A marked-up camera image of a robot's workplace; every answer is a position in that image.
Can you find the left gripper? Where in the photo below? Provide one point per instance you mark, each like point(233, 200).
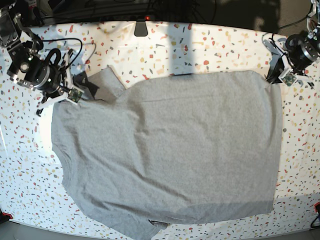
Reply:
point(301, 51)

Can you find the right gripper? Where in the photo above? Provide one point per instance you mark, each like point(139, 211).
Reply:
point(52, 77)

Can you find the grey T-shirt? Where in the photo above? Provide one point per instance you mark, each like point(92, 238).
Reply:
point(187, 149)

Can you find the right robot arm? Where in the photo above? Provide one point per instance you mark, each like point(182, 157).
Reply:
point(21, 44)

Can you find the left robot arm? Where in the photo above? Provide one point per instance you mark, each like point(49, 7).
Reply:
point(313, 29)

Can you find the red corner clamp right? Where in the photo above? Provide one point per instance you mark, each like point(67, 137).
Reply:
point(317, 207)

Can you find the red corner clamp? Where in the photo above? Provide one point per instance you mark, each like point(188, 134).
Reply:
point(317, 207)
point(5, 216)

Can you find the red corner clamp left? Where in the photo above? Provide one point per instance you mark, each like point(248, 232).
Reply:
point(5, 216)

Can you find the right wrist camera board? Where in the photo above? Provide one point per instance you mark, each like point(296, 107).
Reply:
point(74, 95)

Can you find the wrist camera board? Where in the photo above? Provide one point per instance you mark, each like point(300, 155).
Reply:
point(74, 95)
point(289, 79)

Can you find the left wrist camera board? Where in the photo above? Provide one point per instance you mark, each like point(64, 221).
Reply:
point(289, 79)

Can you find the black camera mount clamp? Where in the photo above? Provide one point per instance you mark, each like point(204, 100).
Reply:
point(140, 29)

